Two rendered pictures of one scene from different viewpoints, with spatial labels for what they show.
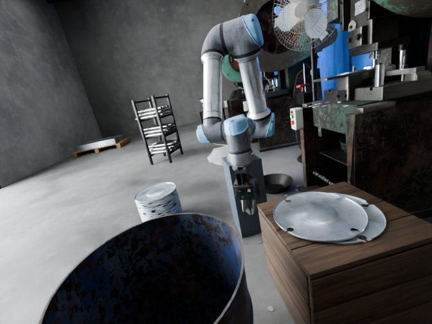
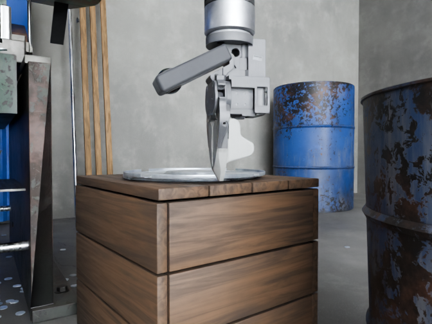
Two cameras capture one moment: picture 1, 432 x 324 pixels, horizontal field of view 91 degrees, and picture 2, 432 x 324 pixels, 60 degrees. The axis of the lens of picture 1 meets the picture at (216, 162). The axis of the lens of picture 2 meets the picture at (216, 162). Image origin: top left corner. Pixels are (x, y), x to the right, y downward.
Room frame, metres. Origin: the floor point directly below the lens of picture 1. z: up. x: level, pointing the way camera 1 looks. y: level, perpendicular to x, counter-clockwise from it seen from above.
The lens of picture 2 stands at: (0.99, 0.39, 0.40)
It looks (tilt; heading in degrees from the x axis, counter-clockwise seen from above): 1 degrees down; 239
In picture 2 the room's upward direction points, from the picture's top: straight up
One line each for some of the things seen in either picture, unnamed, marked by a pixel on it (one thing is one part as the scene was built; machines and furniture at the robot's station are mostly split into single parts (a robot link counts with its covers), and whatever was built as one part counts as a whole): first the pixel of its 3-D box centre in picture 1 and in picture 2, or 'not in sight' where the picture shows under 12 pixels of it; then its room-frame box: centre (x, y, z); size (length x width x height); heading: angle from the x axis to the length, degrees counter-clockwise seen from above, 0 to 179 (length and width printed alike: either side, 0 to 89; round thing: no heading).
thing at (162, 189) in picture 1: (155, 191); not in sight; (1.39, 0.46, 0.25); 0.29 x 0.29 x 0.01
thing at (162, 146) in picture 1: (159, 129); not in sight; (3.21, 0.74, 0.47); 0.46 x 0.43 x 0.95; 71
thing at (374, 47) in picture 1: (377, 49); not in sight; (1.13, -0.91, 0.86); 0.20 x 0.16 x 0.05; 1
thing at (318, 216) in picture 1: (316, 213); (195, 172); (0.62, -0.30, 0.36); 0.29 x 0.29 x 0.01
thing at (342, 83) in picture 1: (342, 87); not in sight; (1.13, -0.73, 0.72); 0.25 x 0.14 x 0.14; 91
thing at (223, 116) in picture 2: not in sight; (220, 117); (0.70, -0.07, 0.45); 0.05 x 0.02 x 0.09; 72
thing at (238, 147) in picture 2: (244, 206); (234, 150); (0.68, -0.07, 0.41); 0.06 x 0.03 x 0.09; 162
